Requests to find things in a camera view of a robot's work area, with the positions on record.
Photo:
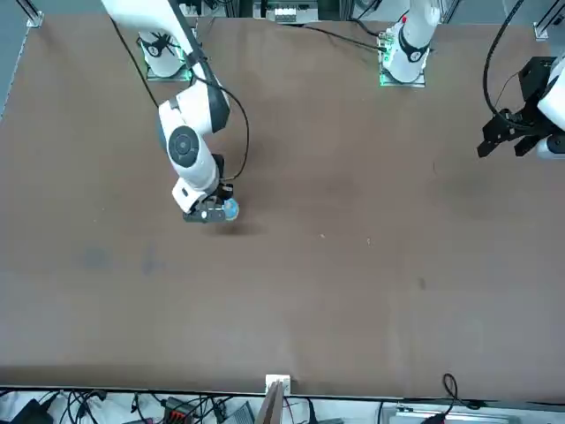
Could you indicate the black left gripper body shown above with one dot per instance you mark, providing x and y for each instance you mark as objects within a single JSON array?
[{"x": 534, "y": 81}]

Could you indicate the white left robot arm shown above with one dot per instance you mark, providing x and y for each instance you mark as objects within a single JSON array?
[{"x": 415, "y": 40}]

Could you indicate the aluminium corner bracket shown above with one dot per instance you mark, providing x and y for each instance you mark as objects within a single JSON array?
[
  {"x": 35, "y": 20},
  {"x": 543, "y": 28}
]

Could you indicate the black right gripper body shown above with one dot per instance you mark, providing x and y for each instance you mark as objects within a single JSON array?
[{"x": 220, "y": 168}]

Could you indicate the aluminium camera post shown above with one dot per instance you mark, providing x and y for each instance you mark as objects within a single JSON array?
[{"x": 271, "y": 406}]

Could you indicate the silver metal box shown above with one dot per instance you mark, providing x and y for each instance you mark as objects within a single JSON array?
[{"x": 410, "y": 415}]

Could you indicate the black orange power connector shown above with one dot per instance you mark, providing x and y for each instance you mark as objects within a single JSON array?
[{"x": 176, "y": 411}]

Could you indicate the black power adapter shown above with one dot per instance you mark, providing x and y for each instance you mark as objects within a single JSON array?
[{"x": 28, "y": 413}]

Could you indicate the white power strip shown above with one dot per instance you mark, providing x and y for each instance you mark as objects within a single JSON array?
[{"x": 287, "y": 14}]

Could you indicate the white post foot bracket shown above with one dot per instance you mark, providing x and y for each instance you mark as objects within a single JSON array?
[{"x": 287, "y": 383}]

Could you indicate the grey ribbed power adapter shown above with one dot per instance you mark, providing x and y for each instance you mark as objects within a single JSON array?
[{"x": 240, "y": 414}]

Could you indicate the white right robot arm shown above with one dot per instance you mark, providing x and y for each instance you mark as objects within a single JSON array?
[{"x": 194, "y": 163}]

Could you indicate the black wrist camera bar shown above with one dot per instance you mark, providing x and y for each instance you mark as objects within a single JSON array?
[{"x": 198, "y": 216}]

